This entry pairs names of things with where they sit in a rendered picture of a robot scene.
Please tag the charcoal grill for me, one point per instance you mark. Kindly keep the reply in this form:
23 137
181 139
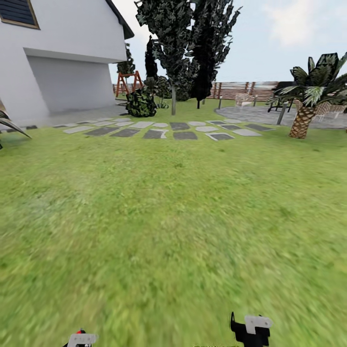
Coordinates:
283 84

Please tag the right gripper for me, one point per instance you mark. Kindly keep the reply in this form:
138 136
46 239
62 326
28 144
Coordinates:
260 338

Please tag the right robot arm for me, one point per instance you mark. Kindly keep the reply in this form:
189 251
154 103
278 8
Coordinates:
254 333

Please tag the tree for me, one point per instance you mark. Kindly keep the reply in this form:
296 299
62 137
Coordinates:
200 87
169 19
126 67
151 65
222 26

